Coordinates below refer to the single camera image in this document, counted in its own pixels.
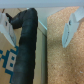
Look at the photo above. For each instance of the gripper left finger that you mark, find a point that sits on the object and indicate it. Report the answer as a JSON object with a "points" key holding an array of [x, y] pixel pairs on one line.
{"points": [[6, 28]]}

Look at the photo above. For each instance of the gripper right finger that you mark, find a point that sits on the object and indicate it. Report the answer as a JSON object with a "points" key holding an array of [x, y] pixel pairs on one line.
{"points": [[70, 28]]}

